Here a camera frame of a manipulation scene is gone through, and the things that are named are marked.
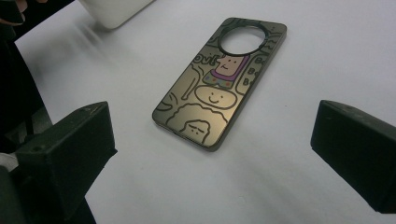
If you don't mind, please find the white box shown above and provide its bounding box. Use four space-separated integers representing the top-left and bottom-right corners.
78 0 157 30

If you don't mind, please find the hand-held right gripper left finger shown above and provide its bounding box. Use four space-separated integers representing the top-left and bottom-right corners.
14 101 119 224

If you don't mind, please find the cartoon print phone case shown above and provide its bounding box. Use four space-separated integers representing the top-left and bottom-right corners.
151 17 288 152

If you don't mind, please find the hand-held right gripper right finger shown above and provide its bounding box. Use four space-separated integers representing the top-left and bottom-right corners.
310 100 396 215

